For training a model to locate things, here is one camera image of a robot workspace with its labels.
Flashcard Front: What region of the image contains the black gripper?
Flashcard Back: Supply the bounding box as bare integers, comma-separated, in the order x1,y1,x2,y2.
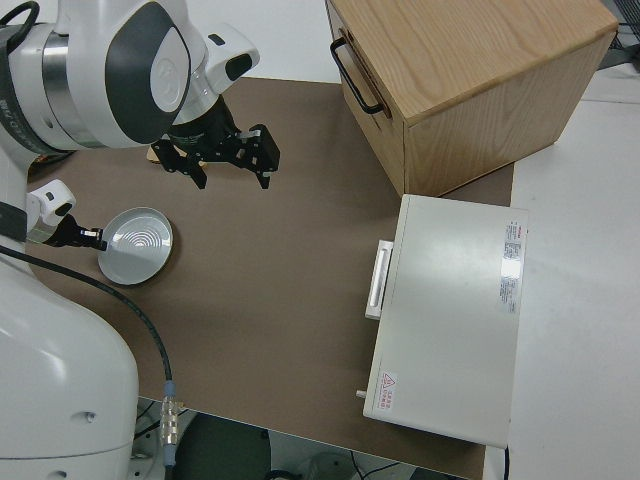
151,96,282,191
47,213,108,252

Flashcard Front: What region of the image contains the gray round plate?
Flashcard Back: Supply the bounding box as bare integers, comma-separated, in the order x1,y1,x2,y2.
96,206,175,287

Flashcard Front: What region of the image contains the wooden mug holder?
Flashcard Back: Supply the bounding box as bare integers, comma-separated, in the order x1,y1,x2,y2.
146,146,207,169

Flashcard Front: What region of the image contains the brown table mat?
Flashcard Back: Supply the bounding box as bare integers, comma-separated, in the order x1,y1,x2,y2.
24,76,516,474

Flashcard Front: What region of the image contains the light wooden box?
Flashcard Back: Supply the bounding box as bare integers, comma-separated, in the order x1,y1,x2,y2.
324,0,620,198

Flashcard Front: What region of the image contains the white toaster oven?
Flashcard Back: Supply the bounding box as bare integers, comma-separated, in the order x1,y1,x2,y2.
355,193,530,447

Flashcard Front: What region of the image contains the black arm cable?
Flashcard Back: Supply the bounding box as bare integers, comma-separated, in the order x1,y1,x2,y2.
0,1,182,469

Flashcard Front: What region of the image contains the black box handle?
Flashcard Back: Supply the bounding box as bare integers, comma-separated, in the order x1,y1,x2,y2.
329,38,385,115

